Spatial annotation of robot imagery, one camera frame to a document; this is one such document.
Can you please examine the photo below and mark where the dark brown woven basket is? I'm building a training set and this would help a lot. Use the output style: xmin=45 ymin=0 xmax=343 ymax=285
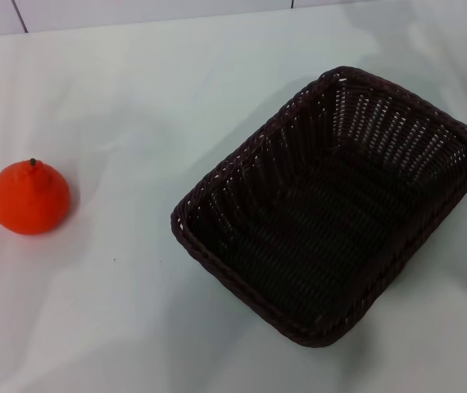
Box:
xmin=170 ymin=65 xmax=467 ymax=349

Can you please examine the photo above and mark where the orange tangerine with stem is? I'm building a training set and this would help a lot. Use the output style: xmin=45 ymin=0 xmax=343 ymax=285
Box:
xmin=0 ymin=157 xmax=72 ymax=237

